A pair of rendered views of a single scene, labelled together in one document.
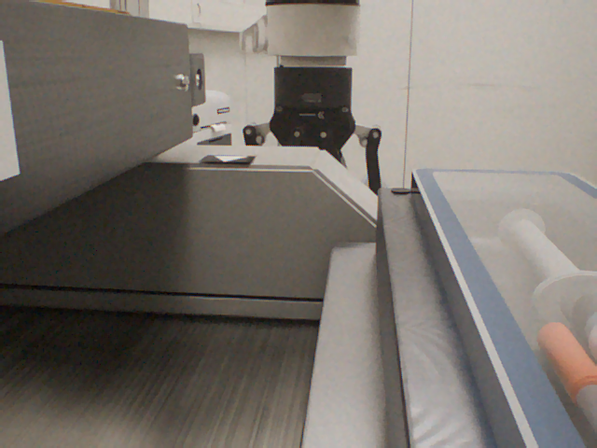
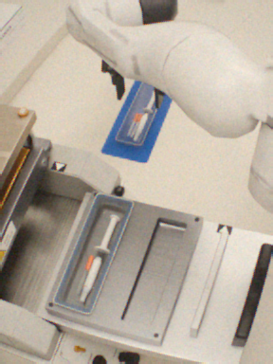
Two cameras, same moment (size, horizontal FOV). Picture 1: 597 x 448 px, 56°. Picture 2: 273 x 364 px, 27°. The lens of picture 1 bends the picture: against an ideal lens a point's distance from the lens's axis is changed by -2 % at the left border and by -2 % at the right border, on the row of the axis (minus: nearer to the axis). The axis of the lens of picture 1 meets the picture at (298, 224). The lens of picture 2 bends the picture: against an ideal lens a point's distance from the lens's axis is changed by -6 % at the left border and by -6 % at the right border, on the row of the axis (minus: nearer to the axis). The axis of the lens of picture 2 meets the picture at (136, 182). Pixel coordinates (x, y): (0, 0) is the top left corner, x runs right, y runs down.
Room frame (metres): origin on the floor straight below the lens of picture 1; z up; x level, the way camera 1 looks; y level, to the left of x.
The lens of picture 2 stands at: (-0.24, -0.24, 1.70)
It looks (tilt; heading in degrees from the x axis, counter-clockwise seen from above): 55 degrees down; 17
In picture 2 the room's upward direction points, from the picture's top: 6 degrees counter-clockwise
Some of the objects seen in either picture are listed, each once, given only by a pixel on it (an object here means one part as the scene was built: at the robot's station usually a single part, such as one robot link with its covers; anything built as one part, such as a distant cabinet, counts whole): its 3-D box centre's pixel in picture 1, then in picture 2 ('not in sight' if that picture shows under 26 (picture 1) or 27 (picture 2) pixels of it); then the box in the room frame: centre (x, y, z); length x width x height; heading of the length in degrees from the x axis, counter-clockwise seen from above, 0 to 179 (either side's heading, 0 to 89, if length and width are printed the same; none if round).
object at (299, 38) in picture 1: (296, 35); not in sight; (0.59, 0.00, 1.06); 0.13 x 0.12 x 0.05; 172
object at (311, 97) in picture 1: (312, 113); not in sight; (0.57, -0.01, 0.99); 0.08 x 0.08 x 0.09
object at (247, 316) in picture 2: not in sight; (254, 294); (0.08, -0.29, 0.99); 0.15 x 0.02 x 0.04; 174
